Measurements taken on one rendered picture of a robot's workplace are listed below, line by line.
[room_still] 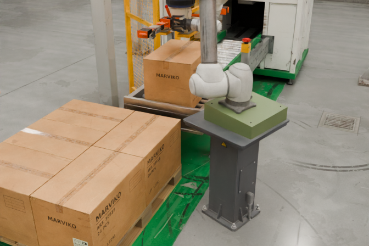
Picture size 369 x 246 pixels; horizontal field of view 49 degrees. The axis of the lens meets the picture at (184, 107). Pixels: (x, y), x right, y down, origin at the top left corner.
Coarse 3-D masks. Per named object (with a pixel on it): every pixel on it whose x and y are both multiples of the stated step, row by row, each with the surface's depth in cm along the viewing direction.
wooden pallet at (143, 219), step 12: (180, 168) 327; (168, 180) 307; (168, 192) 314; (156, 204) 300; (144, 216) 277; (132, 228) 277; (0, 240) 255; (12, 240) 250; (120, 240) 250; (132, 240) 267
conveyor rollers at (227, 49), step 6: (222, 42) 507; (228, 42) 504; (234, 42) 502; (240, 42) 507; (222, 48) 481; (228, 48) 479; (234, 48) 484; (240, 48) 482; (222, 54) 457; (228, 54) 461; (234, 54) 459; (222, 60) 439; (228, 60) 437; (222, 66) 421; (204, 102) 341; (198, 108) 328
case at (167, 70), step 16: (160, 48) 341; (176, 48) 341; (192, 48) 341; (144, 64) 318; (160, 64) 313; (176, 64) 309; (192, 64) 307; (144, 80) 324; (160, 80) 319; (176, 80) 314; (144, 96) 330; (160, 96) 325; (176, 96) 320; (192, 96) 319
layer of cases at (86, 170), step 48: (0, 144) 276; (48, 144) 276; (96, 144) 276; (144, 144) 276; (0, 192) 235; (48, 192) 228; (96, 192) 228; (144, 192) 271; (48, 240) 235; (96, 240) 223
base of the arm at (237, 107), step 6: (252, 96) 266; (222, 102) 258; (228, 102) 255; (234, 102) 252; (240, 102) 251; (246, 102) 253; (252, 102) 260; (228, 108) 255; (234, 108) 252; (240, 108) 252; (246, 108) 254
